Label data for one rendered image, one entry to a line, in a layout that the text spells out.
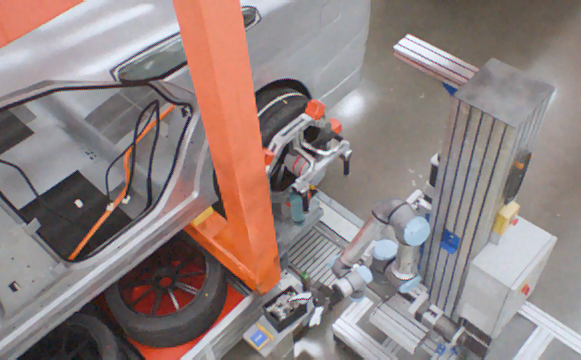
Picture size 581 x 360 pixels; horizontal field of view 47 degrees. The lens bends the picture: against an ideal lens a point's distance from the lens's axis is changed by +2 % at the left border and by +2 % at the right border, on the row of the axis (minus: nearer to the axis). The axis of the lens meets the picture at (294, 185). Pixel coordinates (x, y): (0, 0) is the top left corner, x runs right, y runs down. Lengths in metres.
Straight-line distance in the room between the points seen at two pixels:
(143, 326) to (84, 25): 1.60
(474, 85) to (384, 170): 2.39
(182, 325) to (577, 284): 2.40
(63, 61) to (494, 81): 1.67
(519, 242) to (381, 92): 2.55
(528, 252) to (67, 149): 2.52
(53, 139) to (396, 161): 2.33
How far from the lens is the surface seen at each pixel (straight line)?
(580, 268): 4.51
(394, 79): 5.38
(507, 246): 2.98
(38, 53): 2.85
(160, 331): 3.64
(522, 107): 2.37
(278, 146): 3.43
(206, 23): 2.17
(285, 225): 4.18
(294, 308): 3.51
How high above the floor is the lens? 3.67
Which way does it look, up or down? 52 degrees down
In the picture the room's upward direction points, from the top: 6 degrees counter-clockwise
